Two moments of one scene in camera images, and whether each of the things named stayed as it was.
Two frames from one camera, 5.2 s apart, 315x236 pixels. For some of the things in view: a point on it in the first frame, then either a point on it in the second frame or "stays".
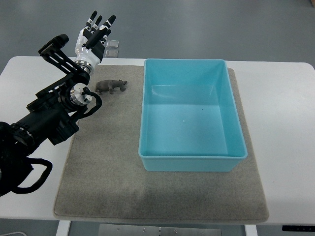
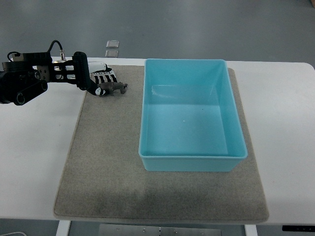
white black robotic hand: (91, 41) -> (100, 73)
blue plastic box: (189, 121) stays
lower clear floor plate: (111, 53) stays
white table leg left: (63, 229) stays
